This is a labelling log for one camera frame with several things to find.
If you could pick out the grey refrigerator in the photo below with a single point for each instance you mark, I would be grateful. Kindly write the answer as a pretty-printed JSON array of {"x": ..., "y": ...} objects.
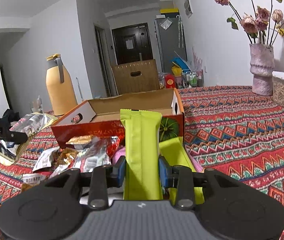
[{"x": 170, "y": 38}]

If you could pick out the dried pink roses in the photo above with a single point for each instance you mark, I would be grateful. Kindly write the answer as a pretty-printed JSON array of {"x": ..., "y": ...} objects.
[{"x": 262, "y": 27}]

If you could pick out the patterned red tablecloth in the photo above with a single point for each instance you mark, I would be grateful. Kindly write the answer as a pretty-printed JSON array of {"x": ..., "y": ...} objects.
[{"x": 233, "y": 130}]

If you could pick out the pink snack packet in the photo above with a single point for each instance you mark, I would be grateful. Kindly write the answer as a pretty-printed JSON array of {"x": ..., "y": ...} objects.
[{"x": 119, "y": 153}]

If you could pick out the brown cardboard box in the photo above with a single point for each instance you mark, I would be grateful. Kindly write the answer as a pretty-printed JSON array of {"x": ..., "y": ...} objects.
[{"x": 134, "y": 77}]

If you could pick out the white small snack packet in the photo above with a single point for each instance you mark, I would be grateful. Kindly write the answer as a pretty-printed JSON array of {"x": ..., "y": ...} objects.
[{"x": 46, "y": 159}]

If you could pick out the brown triangle snack packet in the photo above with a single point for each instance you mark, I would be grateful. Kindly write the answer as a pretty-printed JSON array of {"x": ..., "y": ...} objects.
[{"x": 65, "y": 160}]

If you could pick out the brown flat snack packet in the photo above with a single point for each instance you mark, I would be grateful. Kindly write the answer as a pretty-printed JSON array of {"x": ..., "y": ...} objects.
[{"x": 81, "y": 140}]

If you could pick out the dark entrance door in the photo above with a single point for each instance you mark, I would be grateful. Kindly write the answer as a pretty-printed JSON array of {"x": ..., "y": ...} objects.
[{"x": 132, "y": 43}]

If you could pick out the silver grey snack packet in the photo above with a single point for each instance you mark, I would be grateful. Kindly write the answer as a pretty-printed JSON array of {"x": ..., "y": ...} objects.
[{"x": 92, "y": 157}]

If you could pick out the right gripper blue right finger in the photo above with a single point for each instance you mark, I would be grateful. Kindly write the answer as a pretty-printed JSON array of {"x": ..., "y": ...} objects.
[{"x": 168, "y": 174}]

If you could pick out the yellow thermos jug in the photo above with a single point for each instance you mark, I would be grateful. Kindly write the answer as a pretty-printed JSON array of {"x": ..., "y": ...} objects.
[{"x": 59, "y": 86}]

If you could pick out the striped yellow snack packet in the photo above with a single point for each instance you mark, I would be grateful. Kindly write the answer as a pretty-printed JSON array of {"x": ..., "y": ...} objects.
[{"x": 30, "y": 124}]

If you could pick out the pink textured vase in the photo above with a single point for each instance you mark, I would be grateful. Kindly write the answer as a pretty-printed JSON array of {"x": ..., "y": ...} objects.
[{"x": 262, "y": 66}]

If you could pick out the lime green snack packet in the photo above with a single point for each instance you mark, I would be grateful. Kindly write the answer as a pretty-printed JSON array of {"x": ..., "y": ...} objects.
[{"x": 142, "y": 180}]

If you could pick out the glass cup with tea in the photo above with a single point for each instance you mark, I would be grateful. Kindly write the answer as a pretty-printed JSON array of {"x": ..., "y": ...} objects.
[{"x": 36, "y": 105}]

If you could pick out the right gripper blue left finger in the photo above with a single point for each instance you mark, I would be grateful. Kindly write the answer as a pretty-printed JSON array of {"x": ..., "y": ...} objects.
[{"x": 119, "y": 172}]

